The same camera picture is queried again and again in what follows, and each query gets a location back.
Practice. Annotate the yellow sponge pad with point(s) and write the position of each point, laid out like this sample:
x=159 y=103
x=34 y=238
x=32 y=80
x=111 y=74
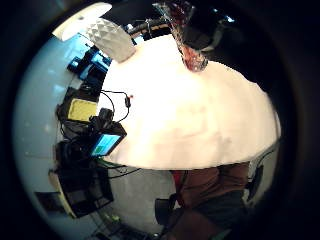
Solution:
x=81 y=110

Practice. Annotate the the person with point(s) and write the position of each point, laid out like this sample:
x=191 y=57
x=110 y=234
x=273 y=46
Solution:
x=208 y=196

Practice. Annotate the small monitor with lit screen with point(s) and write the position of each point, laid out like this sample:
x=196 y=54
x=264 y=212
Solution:
x=106 y=142

